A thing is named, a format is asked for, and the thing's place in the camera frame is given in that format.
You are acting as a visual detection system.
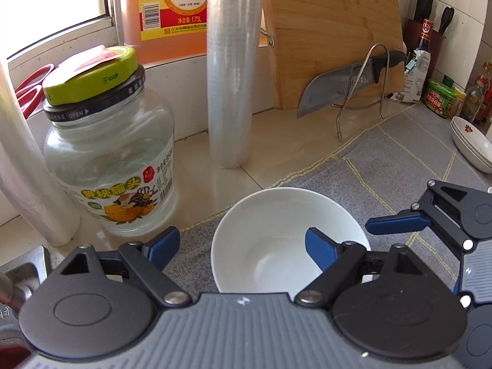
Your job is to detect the white fruit plate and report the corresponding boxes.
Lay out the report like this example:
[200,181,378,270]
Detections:
[451,116,491,166]
[451,128,492,174]

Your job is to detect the plain white bowl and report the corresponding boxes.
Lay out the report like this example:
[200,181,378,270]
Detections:
[211,188,369,296]

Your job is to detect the steel kitchen faucet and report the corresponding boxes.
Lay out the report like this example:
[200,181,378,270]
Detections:
[1,246,51,316]

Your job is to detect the grey blue dish towel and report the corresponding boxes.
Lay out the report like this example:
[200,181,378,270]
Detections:
[165,106,491,296]

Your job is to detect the red label condiment bottle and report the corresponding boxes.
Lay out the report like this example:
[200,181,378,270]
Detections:
[474,61,491,124]

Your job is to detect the clear glass oil bottle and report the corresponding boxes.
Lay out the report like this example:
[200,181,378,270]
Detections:
[460,78,486,122]

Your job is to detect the yellow lid spice jar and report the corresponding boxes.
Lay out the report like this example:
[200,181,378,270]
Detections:
[449,85,466,118]

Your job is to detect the green lid sauce tub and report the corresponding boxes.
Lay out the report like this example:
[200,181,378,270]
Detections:
[424,78,457,118]

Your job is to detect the glass jar yellow lid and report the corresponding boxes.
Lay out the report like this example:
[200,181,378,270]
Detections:
[42,45,175,237]

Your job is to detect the white printed food bag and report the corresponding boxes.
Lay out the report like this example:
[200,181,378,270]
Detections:
[390,50,431,103]

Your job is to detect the short cling film roll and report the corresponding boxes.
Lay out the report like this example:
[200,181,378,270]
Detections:
[1,62,81,247]

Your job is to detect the red wash basin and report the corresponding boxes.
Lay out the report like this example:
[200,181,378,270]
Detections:
[0,345,32,369]

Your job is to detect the dark soy sauce bottle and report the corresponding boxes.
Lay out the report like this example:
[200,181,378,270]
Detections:
[410,19,434,80]

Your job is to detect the dark knife block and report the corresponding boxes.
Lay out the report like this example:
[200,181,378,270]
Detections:
[403,0,455,78]

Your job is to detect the bamboo cutting board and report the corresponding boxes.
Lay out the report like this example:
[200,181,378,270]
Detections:
[263,0,403,110]

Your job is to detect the orange cooking wine jug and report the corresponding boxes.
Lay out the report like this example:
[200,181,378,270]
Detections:
[120,0,208,64]

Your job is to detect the tall cling film roll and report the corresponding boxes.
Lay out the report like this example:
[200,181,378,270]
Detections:
[207,0,262,169]

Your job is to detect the wire cutting board stand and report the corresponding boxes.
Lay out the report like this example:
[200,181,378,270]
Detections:
[331,42,390,140]

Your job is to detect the black handled kitchen knife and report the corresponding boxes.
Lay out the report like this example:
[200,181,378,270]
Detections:
[295,49,409,119]

